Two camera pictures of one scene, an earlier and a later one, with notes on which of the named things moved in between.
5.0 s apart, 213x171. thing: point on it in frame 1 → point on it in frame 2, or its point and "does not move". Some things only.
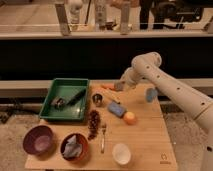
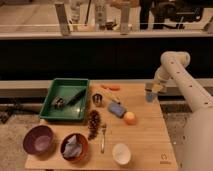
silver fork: (103, 138) does not move
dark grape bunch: (94, 119) does not move
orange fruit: (130, 118) does not move
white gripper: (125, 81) → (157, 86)
